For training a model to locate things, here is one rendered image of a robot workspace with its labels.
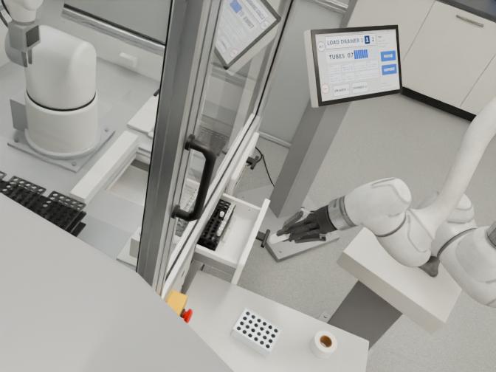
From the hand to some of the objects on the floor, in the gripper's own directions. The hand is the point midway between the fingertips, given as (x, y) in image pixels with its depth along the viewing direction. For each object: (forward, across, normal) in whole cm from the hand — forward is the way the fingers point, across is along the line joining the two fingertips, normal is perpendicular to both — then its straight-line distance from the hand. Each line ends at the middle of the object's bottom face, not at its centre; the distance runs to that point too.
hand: (279, 236), depth 143 cm
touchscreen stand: (+73, -58, -100) cm, 137 cm away
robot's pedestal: (+49, -94, -29) cm, 109 cm away
